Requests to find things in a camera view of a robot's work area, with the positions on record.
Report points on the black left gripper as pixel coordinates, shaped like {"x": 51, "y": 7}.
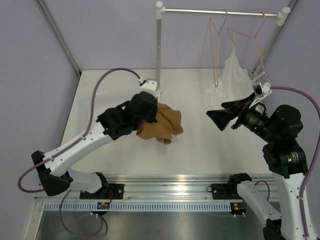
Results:
{"x": 153, "y": 118}

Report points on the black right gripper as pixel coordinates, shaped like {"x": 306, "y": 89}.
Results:
{"x": 222, "y": 117}

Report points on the brown tank top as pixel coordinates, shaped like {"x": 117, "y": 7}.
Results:
{"x": 169, "y": 124}

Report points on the pink wire hanger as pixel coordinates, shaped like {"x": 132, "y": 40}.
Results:
{"x": 215, "y": 45}
{"x": 232, "y": 33}

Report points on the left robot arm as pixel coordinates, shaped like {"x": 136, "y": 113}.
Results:
{"x": 54, "y": 167}

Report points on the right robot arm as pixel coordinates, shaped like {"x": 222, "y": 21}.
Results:
{"x": 285, "y": 159}

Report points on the white tank top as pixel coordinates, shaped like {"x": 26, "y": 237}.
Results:
{"x": 234, "y": 83}

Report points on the white plastic basket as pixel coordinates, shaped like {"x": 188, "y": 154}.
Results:
{"x": 102, "y": 101}

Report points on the white clothes rack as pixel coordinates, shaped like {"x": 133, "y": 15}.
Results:
{"x": 161, "y": 10}

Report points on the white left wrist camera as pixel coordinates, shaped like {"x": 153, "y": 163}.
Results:
{"x": 147, "y": 84}

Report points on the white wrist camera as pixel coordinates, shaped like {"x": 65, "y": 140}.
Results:
{"x": 261, "y": 91}
{"x": 147, "y": 84}

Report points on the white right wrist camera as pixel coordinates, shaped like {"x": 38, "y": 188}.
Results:
{"x": 261, "y": 91}

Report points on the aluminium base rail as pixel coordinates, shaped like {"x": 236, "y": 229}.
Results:
{"x": 170, "y": 188}

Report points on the right aluminium frame post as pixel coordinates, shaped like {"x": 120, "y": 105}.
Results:
{"x": 280, "y": 21}

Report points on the aluminium frame post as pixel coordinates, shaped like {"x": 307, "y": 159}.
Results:
{"x": 58, "y": 35}
{"x": 280, "y": 21}

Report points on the white slotted cable duct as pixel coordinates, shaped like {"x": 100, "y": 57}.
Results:
{"x": 119, "y": 206}

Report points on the left aluminium frame post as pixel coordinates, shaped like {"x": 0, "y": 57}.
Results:
{"x": 58, "y": 35}

